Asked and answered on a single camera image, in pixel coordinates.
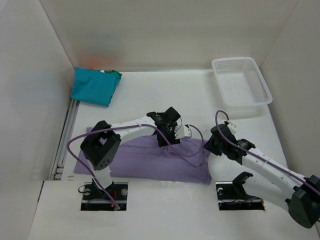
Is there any lilac t shirt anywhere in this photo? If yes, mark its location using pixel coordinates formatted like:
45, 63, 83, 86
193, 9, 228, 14
73, 126, 213, 186

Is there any green t shirt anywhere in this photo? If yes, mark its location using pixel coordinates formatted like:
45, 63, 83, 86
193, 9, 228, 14
104, 70, 123, 78

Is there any teal t shirt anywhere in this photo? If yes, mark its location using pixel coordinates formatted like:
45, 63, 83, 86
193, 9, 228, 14
70, 67, 122, 107

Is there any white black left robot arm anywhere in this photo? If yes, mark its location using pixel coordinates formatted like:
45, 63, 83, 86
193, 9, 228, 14
80, 107, 181, 200

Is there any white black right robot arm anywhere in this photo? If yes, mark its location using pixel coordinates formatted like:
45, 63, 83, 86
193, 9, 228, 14
203, 122, 320, 229

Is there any white plastic basket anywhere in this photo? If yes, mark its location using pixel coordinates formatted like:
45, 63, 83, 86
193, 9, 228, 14
211, 56, 273, 110

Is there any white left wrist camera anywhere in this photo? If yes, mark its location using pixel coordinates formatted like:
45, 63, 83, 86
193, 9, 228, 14
175, 125, 192, 140

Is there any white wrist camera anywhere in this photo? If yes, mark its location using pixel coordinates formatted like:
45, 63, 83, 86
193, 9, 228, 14
175, 125, 192, 140
224, 121, 237, 135

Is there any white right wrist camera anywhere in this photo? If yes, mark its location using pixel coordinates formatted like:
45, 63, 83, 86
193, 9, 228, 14
224, 121, 237, 135

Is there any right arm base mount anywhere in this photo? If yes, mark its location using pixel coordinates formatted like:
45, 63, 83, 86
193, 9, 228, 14
215, 171, 265, 211

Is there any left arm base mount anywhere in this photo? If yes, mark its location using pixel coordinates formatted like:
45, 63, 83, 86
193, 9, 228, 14
78, 180, 129, 212

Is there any aluminium frame rail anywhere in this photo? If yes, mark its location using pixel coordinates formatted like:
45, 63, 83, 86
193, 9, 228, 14
49, 99, 80, 181

